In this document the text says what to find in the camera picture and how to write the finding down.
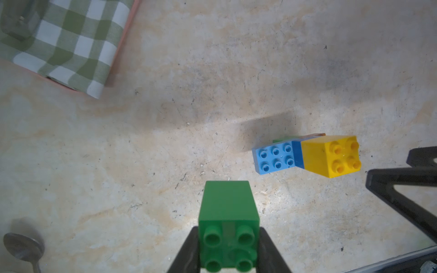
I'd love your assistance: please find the light blue long lego brick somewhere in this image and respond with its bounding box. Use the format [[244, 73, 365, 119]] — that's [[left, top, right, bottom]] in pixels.
[[252, 140, 296, 175]]

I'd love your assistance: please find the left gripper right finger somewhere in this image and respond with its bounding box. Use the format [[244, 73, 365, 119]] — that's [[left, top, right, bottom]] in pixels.
[[256, 227, 292, 273]]

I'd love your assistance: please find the aluminium front rail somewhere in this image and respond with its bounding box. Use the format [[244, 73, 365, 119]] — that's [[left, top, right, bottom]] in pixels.
[[347, 246, 437, 273]]

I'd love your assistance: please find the green checkered cloth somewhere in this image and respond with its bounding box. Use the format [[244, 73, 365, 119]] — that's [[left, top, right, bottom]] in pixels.
[[1, 1, 139, 99]]

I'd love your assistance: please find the yellow lego brick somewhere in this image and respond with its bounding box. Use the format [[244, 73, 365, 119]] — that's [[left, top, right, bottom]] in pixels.
[[301, 135, 361, 178]]

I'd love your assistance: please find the dark blue lego brick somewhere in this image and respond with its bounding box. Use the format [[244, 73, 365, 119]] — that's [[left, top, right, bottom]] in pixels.
[[291, 135, 320, 169]]

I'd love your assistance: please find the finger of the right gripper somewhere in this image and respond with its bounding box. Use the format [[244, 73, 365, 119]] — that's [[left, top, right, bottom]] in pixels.
[[366, 167, 437, 242], [406, 146, 437, 168]]

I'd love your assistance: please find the orange lego brick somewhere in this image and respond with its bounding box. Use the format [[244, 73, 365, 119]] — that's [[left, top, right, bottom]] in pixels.
[[300, 133, 326, 138]]

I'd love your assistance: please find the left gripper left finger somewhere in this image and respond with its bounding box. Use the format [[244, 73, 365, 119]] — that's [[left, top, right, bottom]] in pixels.
[[167, 226, 201, 273]]

